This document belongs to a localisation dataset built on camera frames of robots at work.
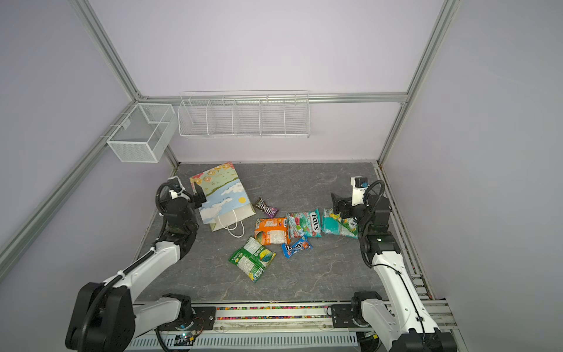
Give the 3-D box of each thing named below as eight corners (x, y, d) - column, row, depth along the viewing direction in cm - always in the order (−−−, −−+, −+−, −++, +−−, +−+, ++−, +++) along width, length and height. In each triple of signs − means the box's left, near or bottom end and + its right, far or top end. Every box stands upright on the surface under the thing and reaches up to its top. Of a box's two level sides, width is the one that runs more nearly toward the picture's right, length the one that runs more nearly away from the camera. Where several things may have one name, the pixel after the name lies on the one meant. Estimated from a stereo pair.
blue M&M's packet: (286, 259, 88) (286, 256, 86) (281, 247, 91) (281, 244, 89) (311, 249, 91) (312, 246, 89) (306, 237, 94) (306, 234, 92)
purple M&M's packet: (252, 206, 105) (251, 202, 103) (258, 199, 107) (258, 196, 105) (272, 219, 100) (272, 215, 98) (278, 211, 103) (278, 208, 100)
